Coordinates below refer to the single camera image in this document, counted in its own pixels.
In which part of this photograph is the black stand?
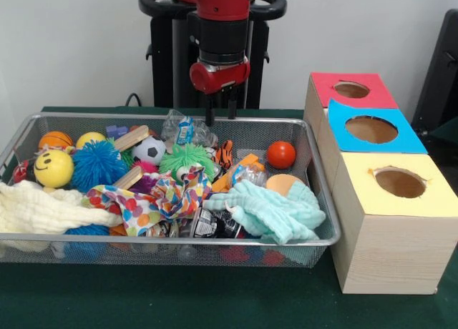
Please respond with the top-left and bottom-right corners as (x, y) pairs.
(415, 9), (458, 140)

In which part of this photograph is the orange striped tiger plush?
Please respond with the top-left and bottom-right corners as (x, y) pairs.
(213, 140), (235, 171)

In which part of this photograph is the colourful polka dot cloth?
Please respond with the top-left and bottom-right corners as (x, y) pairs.
(84, 168), (212, 237)

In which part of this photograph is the cream yellow cloth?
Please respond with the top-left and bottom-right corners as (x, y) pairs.
(0, 180), (122, 235)

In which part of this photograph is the shallow clear mesh bin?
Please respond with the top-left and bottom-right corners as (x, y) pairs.
(0, 112), (341, 269)

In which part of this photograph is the toy hamburger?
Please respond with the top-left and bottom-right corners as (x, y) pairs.
(265, 173), (305, 197)

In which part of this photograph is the orange flat plastic toy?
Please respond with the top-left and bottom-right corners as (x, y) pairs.
(210, 153), (267, 194)

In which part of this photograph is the mint green cloth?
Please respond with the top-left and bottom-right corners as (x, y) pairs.
(204, 179), (327, 245)

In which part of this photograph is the dark green table cloth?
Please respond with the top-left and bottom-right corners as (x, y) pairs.
(0, 106), (458, 329)

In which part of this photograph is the wooden box with three holes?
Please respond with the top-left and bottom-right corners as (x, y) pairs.
(303, 72), (458, 295)

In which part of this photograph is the green furry monster toy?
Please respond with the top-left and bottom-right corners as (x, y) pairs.
(159, 143), (218, 182)

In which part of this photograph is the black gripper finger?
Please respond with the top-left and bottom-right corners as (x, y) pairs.
(205, 92), (217, 127)
(228, 86), (239, 121)

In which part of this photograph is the orange toy basketball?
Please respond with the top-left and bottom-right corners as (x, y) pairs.
(39, 131), (74, 151)

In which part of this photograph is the large yellow ball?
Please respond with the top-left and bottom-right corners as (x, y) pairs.
(34, 149), (74, 189)

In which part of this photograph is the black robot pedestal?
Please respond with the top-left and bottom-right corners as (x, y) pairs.
(139, 0), (288, 109)

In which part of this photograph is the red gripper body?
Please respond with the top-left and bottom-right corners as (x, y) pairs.
(189, 57), (252, 96)

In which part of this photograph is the crushed clear plastic bottle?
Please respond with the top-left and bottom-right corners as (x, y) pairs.
(162, 109), (220, 152)

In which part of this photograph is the blue spiky ball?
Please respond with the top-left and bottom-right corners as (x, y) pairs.
(64, 224), (110, 237)
(70, 139), (130, 194)

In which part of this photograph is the red ball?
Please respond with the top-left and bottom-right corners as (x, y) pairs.
(268, 141), (296, 170)

